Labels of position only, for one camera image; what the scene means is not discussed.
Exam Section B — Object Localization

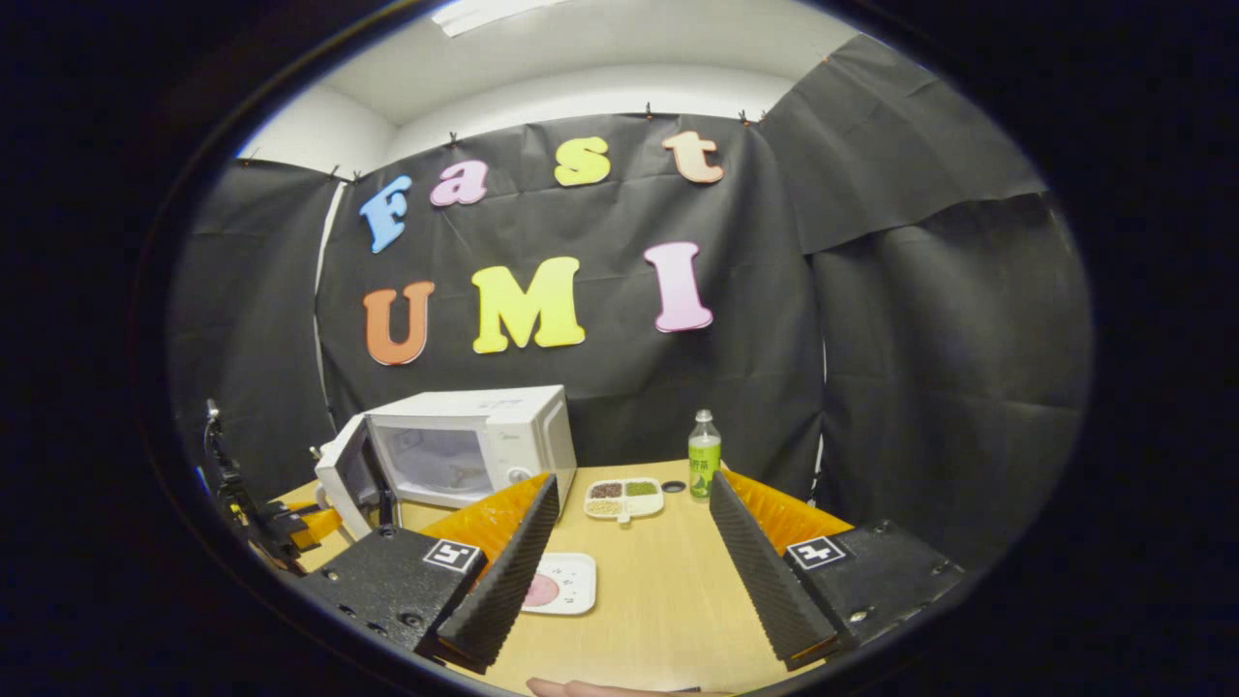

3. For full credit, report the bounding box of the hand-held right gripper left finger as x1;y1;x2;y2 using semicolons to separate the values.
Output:
290;471;562;676

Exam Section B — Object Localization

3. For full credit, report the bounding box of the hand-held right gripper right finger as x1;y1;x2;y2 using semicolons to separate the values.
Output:
709;470;969;672

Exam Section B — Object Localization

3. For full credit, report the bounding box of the white plate with pink food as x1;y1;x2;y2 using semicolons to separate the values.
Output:
523;552;598;617

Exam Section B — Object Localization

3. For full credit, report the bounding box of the white microwave oven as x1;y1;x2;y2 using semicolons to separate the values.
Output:
313;384;579;541

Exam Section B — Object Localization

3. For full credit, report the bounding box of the green drink bottle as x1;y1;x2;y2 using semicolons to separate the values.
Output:
688;409;723;500

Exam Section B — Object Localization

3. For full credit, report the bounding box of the white divided snack tray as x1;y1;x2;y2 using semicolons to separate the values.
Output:
583;477;666;525

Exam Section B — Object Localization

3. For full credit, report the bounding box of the black backdrop cloth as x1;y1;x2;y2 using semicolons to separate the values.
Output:
166;34;1095;572

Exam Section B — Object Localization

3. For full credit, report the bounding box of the ceiling light panel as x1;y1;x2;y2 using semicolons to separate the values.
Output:
431;0;572;38

